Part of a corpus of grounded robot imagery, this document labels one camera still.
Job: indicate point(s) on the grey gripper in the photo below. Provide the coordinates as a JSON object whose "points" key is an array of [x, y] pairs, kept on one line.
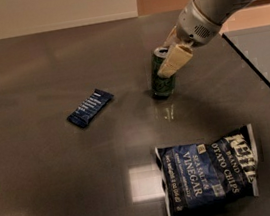
{"points": [[193, 28]]}

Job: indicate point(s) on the green soda can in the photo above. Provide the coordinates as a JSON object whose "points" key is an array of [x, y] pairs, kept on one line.
{"points": [[161, 87]]}

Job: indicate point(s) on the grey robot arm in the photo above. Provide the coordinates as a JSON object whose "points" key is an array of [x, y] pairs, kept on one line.
{"points": [[218, 11]]}

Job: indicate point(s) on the blue rxbar blueberry wrapper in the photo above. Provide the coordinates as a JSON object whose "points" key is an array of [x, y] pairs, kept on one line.
{"points": [[89, 108]]}

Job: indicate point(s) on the blue kettle chips bag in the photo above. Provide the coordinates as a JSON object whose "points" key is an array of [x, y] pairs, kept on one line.
{"points": [[200, 177]]}

